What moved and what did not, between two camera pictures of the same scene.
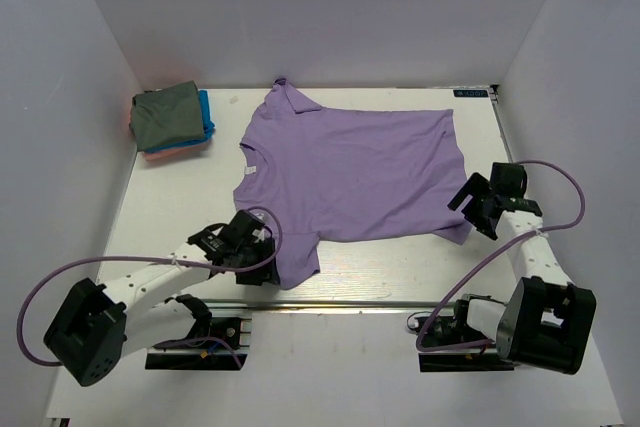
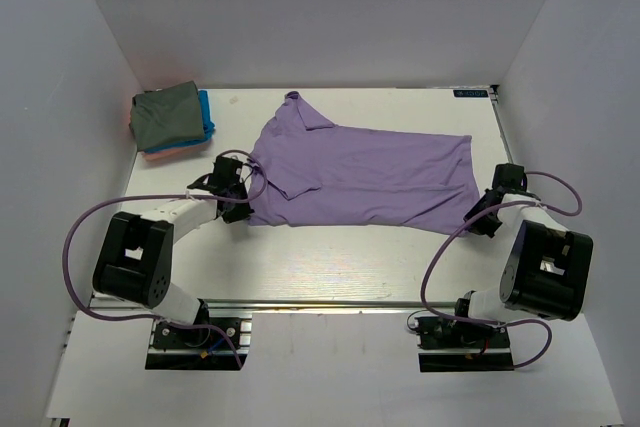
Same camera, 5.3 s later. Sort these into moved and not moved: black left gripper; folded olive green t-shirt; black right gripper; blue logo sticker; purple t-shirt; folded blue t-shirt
Moved: black left gripper; purple t-shirt
Not moved: black right gripper; folded blue t-shirt; folded olive green t-shirt; blue logo sticker
